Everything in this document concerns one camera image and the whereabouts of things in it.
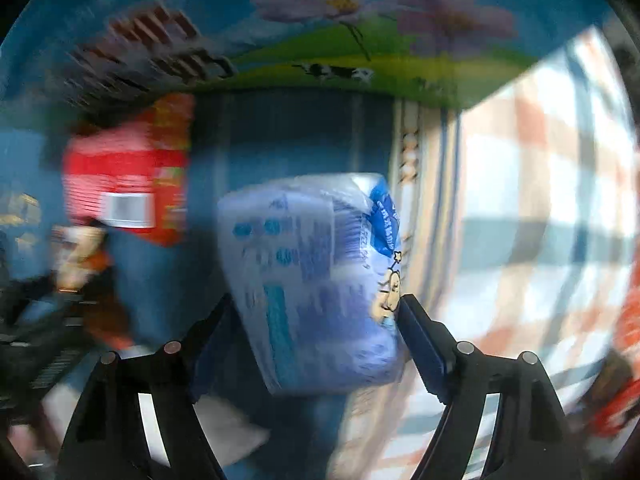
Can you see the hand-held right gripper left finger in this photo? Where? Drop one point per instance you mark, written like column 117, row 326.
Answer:
column 212, row 355

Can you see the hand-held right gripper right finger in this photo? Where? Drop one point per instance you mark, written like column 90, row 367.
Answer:
column 425, row 345

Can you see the blue tissue pack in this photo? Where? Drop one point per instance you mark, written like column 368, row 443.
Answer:
column 310, row 280

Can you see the red tissue pack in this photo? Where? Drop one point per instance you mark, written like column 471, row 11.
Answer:
column 127, row 180

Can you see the striped cloth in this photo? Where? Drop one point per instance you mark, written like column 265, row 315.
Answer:
column 417, row 195

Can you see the plaid blanket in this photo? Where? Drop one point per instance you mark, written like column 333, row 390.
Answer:
column 540, row 220

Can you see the blue box with flower print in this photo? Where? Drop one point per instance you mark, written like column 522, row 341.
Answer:
column 320, row 25

